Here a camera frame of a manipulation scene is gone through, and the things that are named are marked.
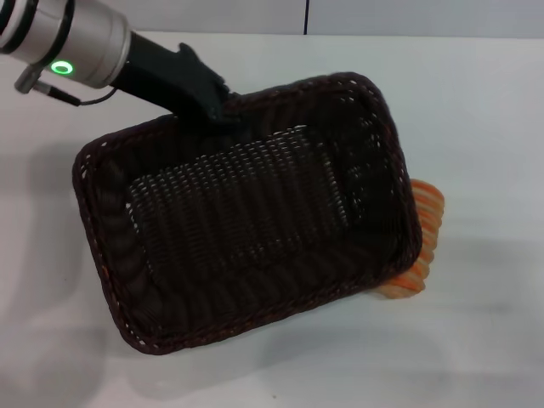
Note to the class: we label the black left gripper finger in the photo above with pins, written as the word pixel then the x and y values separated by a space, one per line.
pixel 228 91
pixel 223 121

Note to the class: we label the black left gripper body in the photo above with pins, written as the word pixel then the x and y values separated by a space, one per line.
pixel 170 81

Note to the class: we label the dark brown woven basket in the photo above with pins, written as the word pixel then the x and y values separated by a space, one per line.
pixel 255 212

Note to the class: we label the orange striped bread roll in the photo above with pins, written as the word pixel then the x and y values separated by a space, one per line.
pixel 433 212

